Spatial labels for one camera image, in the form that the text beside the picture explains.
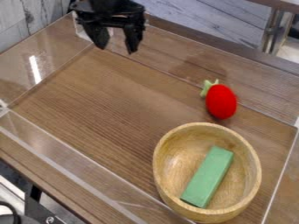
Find black cable lower left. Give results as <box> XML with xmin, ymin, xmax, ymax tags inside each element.
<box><xmin>0</xmin><ymin>200</ymin><xmax>21</xmax><ymax>224</ymax></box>

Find clear acrylic corner bracket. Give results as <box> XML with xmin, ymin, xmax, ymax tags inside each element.
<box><xmin>71</xmin><ymin>10</ymin><xmax>115</xmax><ymax>46</ymax></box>

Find clear acrylic tray walls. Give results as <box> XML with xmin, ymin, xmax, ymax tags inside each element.
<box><xmin>0</xmin><ymin>17</ymin><xmax>299</xmax><ymax>224</ymax></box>

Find black table leg bracket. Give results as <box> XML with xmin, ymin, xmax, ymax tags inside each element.
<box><xmin>24</xmin><ymin>185</ymin><xmax>65</xmax><ymax>224</ymax></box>

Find metal stand in background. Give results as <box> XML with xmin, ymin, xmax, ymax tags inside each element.
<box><xmin>248</xmin><ymin>0</ymin><xmax>299</xmax><ymax>55</ymax></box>

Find wooden bowl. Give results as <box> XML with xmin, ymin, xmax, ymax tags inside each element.
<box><xmin>153</xmin><ymin>122</ymin><xmax>262</xmax><ymax>223</ymax></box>

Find red plush fruit green stem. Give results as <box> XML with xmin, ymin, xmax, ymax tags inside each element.
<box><xmin>200</xmin><ymin>80</ymin><xmax>237</xmax><ymax>120</ymax></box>

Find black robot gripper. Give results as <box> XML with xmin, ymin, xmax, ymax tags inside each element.
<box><xmin>69</xmin><ymin>0</ymin><xmax>145</xmax><ymax>53</ymax></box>

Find green rectangular block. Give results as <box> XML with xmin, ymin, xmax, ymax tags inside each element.
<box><xmin>180</xmin><ymin>146</ymin><xmax>233</xmax><ymax>208</ymax></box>

